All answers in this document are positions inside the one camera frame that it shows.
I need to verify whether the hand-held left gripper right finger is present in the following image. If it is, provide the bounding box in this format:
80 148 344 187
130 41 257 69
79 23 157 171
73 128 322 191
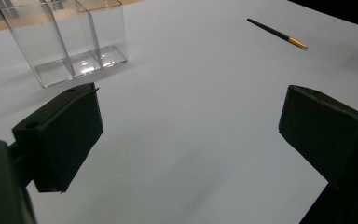
278 84 358 192

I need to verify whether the clear plastic divided organizer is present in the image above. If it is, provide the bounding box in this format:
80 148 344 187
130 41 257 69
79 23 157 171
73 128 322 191
0 0 129 89

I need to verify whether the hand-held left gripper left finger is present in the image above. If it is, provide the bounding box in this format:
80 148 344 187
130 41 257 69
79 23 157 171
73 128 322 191
11 82 104 194

